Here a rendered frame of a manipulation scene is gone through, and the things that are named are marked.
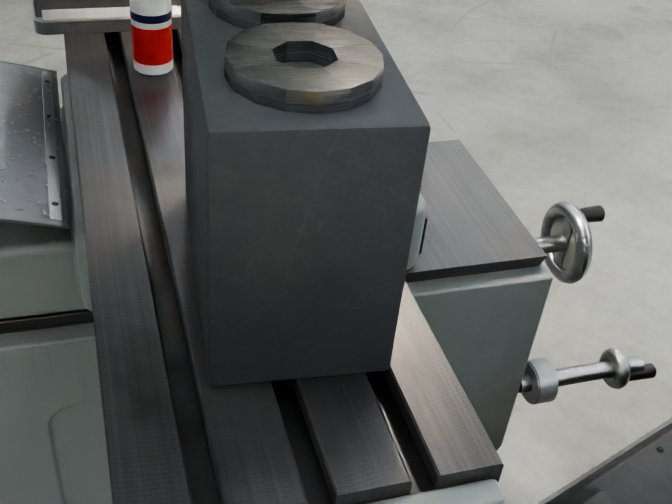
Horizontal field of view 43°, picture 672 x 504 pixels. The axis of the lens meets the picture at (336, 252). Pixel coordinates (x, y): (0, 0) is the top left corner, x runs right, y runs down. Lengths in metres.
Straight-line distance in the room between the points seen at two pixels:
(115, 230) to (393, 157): 0.29
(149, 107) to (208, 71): 0.36
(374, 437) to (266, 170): 0.18
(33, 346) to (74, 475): 0.22
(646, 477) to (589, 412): 0.90
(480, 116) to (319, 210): 2.45
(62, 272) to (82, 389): 0.16
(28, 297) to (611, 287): 1.67
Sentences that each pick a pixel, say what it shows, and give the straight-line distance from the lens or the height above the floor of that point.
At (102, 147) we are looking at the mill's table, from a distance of 0.79.
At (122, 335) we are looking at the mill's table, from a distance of 0.60.
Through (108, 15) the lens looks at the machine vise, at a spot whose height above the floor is 0.95.
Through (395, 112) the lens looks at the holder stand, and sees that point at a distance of 0.47.
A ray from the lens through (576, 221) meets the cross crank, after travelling 1.22.
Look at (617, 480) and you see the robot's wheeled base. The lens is 1.03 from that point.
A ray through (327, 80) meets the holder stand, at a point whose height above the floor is 1.13.
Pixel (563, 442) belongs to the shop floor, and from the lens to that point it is 1.86.
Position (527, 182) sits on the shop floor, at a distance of 2.61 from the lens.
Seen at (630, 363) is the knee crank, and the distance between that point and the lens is 1.27.
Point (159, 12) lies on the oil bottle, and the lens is 0.89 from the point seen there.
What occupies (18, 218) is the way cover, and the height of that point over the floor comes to 0.87.
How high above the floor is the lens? 1.34
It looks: 38 degrees down
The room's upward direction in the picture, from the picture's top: 6 degrees clockwise
